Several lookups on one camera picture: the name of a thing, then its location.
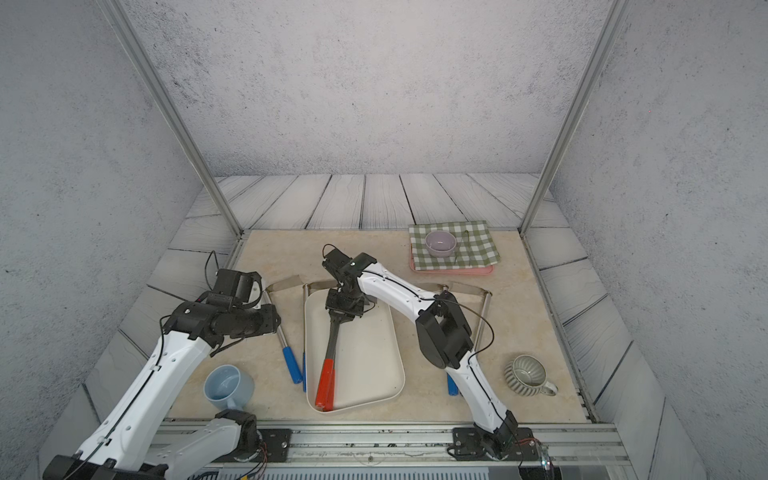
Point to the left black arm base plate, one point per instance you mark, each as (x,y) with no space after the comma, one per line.
(271,445)

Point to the small lilac bowl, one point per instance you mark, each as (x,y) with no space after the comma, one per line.
(440,243)

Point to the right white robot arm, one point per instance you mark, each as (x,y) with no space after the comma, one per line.
(444,337)

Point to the aluminium frame post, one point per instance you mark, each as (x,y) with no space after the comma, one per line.
(129,40)
(596,63)

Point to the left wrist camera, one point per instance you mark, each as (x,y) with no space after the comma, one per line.
(236,289)

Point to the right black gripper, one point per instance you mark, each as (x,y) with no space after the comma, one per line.
(330,304)

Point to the red handled hoe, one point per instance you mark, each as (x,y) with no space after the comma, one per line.
(324,399)

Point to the right aluminium frame post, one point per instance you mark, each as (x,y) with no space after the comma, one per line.
(596,63)

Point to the aluminium front rail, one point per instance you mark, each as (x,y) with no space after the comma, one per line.
(567,451)

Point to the green checkered cloth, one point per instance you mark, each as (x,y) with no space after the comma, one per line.
(476,247)

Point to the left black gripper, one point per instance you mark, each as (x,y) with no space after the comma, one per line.
(272,321)

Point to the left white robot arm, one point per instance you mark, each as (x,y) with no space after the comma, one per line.
(120,447)

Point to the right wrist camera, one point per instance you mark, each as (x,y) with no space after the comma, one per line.
(335,262)

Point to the left aluminium frame post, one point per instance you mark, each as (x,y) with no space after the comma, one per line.
(129,40)

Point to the white rectangular storage tray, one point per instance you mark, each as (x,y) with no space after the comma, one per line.
(368,364)

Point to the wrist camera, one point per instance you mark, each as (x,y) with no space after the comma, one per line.
(335,262)
(236,289)

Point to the pink tray under cloth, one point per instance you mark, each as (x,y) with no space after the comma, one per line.
(482,271)

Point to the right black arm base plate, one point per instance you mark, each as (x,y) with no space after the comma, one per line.
(474,444)

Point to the grey ribbed ceramic cup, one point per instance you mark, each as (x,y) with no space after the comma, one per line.
(526,376)

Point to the light blue plastic cup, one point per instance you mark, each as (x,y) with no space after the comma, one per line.
(228,388)

